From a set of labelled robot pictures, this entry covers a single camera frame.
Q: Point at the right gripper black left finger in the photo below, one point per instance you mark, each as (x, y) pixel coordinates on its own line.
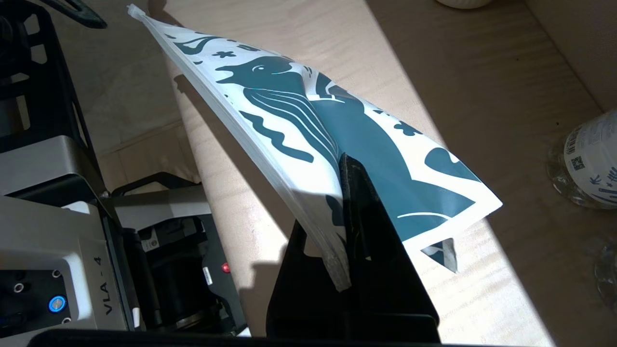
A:
(299, 299)

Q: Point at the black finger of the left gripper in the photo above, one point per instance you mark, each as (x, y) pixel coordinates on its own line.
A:
(79, 12)

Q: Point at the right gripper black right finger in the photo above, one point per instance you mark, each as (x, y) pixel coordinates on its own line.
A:
(385, 289)

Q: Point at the white blue patterned pouch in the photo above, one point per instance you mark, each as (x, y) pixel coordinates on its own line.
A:
(347, 144)

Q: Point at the white ribbed mug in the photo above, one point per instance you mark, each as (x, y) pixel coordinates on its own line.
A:
(462, 3)

